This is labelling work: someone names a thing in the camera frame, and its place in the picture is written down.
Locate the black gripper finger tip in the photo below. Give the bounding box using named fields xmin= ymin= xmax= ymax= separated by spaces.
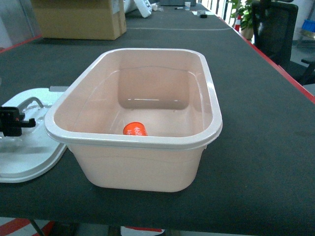
xmin=0 ymin=107 xmax=36 ymax=137

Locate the white box lid with handle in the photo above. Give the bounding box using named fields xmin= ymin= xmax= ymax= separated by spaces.
xmin=0 ymin=86 xmax=67 ymax=183

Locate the pink plastic storage box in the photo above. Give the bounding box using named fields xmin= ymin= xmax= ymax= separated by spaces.
xmin=44 ymin=48 xmax=222 ymax=192

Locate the brown cardboard box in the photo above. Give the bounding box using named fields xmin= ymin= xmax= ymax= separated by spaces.
xmin=31 ymin=0 xmax=126 ymax=40

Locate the white foam piece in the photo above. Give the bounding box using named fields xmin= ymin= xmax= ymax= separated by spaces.
xmin=123 ymin=0 xmax=153 ymax=18

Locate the white paper cup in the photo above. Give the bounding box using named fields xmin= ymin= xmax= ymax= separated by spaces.
xmin=184 ymin=1 xmax=191 ymax=11

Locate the black table mat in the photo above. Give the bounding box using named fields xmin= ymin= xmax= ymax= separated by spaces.
xmin=0 ymin=7 xmax=315 ymax=236

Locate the green potted plant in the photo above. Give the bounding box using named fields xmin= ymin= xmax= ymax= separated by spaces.
xmin=227 ymin=0 xmax=254 ymax=41

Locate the black office chair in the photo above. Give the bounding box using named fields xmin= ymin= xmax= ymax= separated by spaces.
xmin=251 ymin=0 xmax=315 ymax=86

